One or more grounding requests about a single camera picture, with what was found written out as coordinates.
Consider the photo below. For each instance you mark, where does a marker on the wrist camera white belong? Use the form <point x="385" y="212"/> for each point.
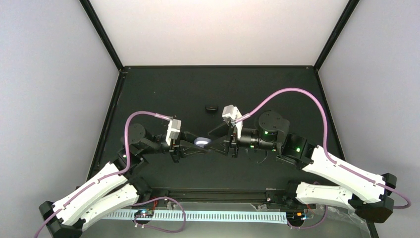
<point x="173" y="131"/>
<point x="230" y="114"/>

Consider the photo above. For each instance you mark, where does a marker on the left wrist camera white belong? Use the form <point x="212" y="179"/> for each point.
<point x="173" y="131"/>

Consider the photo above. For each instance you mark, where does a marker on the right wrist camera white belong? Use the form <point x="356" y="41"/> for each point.
<point x="230" y="114"/>

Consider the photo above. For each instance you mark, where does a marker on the black earbud charging case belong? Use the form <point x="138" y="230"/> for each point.
<point x="211" y="109"/>

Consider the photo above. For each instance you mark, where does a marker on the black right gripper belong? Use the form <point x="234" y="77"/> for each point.
<point x="231" y="130"/>

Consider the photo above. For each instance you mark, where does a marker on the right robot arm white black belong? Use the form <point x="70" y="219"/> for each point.
<point x="364" y="193"/>

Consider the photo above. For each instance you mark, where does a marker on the white slotted cable duct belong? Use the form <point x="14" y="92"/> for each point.
<point x="199" y="216"/>

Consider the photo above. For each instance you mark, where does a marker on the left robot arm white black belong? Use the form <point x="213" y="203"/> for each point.
<point x="119" y="183"/>

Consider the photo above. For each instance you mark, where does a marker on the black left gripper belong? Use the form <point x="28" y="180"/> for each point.
<point x="180" y="146"/>

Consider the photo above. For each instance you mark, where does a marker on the lilac earbud charging case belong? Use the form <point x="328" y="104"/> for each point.
<point x="202" y="141"/>

